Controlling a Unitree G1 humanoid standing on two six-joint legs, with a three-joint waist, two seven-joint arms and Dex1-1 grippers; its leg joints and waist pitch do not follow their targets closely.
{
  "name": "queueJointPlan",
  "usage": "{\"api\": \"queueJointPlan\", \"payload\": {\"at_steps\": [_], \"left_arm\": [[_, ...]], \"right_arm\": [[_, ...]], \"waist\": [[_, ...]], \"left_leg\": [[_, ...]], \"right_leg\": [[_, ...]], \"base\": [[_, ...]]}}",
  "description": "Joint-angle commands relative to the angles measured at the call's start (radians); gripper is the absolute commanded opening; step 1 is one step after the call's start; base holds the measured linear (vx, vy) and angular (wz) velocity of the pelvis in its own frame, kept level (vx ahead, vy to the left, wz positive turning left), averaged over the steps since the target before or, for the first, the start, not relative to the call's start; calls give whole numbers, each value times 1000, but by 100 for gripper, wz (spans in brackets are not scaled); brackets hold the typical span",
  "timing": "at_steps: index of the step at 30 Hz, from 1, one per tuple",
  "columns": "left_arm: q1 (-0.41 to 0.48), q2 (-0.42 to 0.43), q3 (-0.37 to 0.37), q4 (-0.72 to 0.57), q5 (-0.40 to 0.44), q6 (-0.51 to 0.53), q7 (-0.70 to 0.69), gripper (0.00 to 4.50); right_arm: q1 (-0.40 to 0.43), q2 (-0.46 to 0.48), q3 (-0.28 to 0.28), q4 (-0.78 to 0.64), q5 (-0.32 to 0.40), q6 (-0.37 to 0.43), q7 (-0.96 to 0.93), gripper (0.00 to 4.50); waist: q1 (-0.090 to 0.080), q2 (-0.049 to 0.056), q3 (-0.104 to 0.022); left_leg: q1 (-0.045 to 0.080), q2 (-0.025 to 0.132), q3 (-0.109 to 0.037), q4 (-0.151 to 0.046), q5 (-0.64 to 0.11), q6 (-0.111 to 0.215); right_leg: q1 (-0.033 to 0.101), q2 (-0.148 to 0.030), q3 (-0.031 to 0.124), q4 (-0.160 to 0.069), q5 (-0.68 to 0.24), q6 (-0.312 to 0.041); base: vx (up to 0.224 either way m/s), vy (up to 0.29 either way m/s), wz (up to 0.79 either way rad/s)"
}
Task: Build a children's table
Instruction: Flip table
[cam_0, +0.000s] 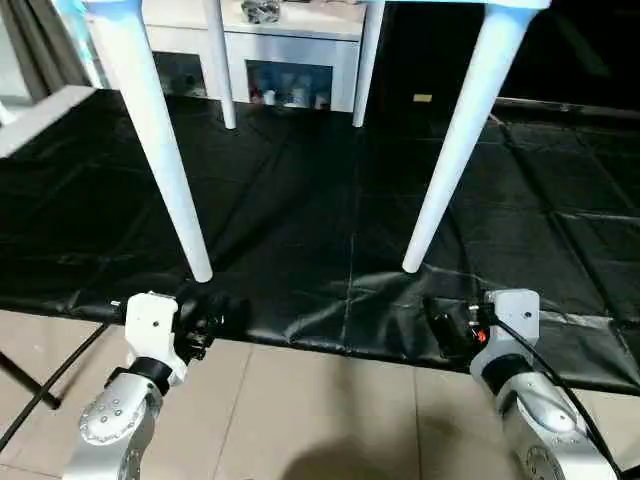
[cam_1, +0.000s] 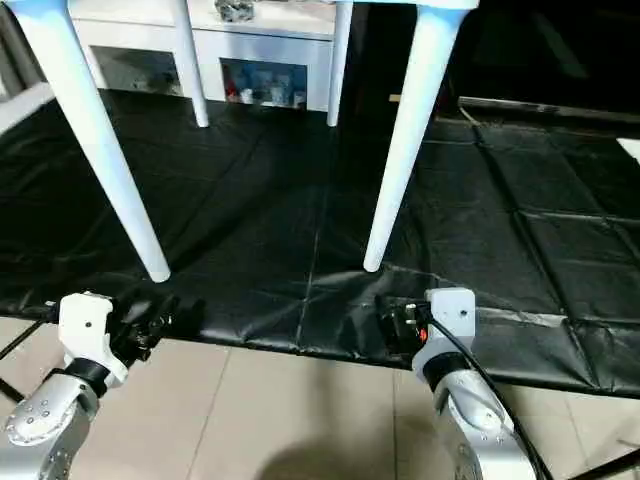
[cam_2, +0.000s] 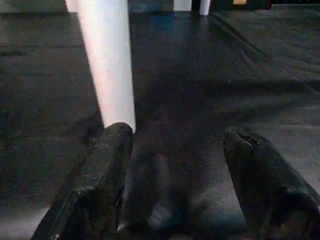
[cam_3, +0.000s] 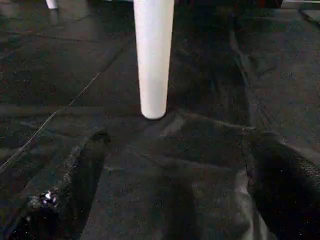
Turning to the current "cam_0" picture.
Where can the white plastic table leg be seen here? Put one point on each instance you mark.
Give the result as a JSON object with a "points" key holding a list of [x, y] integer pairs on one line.
{"points": [[368, 70], [222, 70], [460, 150], [160, 150]]}

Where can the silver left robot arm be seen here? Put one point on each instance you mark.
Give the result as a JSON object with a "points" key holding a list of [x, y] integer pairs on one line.
{"points": [[115, 430]]}

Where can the black work mat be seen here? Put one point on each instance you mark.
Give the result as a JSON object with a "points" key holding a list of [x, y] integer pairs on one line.
{"points": [[300, 220]]}

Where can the small yellow label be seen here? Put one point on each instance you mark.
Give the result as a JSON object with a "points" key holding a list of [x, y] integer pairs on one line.
{"points": [[422, 98]]}

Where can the black metal bar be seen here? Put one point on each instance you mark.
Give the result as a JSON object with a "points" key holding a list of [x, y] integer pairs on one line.
{"points": [[570, 103]]}

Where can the white glass-door cabinet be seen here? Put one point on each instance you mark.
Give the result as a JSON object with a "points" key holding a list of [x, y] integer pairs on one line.
{"points": [[290, 50]]}

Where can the crumpled silver object on cabinet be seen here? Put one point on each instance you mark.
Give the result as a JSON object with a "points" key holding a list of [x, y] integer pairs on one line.
{"points": [[261, 10]]}

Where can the dark grey curtain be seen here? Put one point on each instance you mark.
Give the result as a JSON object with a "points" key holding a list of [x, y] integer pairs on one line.
{"points": [[40, 45]]}

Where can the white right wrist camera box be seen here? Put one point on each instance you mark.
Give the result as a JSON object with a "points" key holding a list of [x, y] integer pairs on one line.
{"points": [[512, 325]]}

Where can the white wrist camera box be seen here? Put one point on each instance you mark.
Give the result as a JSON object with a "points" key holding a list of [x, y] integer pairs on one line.
{"points": [[152, 325], [512, 325]]}

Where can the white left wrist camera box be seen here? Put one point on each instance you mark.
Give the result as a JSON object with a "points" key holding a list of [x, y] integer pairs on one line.
{"points": [[152, 325]]}

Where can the black table frame leg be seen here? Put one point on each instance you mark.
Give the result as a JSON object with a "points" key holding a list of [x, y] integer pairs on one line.
{"points": [[28, 380]]}

